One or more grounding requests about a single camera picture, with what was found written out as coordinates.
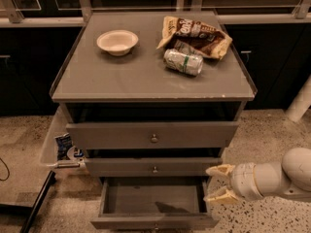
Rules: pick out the grey top drawer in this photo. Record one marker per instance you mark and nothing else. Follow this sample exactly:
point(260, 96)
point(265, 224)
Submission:
point(151, 135)

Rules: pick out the brown chip bag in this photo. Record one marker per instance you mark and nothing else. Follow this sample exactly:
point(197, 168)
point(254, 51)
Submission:
point(194, 37)

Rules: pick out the black floor bar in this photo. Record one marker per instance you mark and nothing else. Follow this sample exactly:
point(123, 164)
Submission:
point(50, 180)

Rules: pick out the grey middle drawer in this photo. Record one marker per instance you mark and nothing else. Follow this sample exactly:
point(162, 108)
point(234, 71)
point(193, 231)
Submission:
point(150, 167)

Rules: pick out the grey drawer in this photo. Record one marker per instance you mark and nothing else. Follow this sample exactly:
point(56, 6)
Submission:
point(158, 203)
point(151, 135)
point(150, 167)

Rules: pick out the grey bottom drawer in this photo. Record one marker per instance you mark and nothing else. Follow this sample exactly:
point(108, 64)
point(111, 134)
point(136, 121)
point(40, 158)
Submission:
point(158, 203)

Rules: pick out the clear plastic bin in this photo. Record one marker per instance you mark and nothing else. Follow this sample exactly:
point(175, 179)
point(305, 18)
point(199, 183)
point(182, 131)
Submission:
point(48, 156)

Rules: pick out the white cylindrical post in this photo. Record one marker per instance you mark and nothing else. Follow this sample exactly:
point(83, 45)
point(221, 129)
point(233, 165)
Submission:
point(301, 103)

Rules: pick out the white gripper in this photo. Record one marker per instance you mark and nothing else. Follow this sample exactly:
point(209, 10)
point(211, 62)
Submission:
point(243, 181)

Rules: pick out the white paper bowl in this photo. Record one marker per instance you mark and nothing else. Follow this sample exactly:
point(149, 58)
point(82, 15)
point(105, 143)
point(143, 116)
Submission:
point(117, 42)

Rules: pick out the blue snack packet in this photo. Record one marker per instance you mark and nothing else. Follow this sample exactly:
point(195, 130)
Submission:
point(66, 150)

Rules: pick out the silver green soda can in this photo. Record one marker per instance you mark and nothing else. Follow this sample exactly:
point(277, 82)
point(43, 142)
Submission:
point(190, 64)

